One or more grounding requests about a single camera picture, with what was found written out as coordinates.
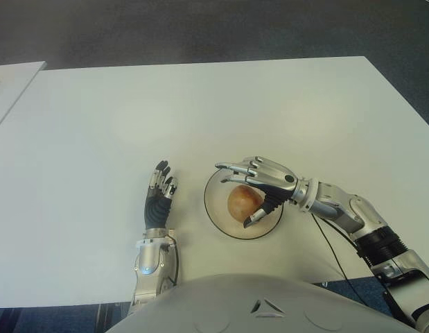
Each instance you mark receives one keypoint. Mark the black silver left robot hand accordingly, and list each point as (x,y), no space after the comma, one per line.
(156,211)

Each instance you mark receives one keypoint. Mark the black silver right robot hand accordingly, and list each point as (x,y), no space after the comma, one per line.
(276,178)

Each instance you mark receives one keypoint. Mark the red yellow apple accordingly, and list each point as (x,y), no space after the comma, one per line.
(243,203)

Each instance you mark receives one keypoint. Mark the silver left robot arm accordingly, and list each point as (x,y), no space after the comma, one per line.
(150,263)

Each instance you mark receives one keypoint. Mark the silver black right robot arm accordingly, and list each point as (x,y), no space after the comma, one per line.
(359,218)

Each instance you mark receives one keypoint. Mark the white plate with black rim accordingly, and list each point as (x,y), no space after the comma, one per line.
(217,222)

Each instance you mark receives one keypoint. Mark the grey robot torso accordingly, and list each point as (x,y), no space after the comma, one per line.
(255,308)

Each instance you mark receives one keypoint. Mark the white side table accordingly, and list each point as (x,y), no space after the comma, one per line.
(13,86)

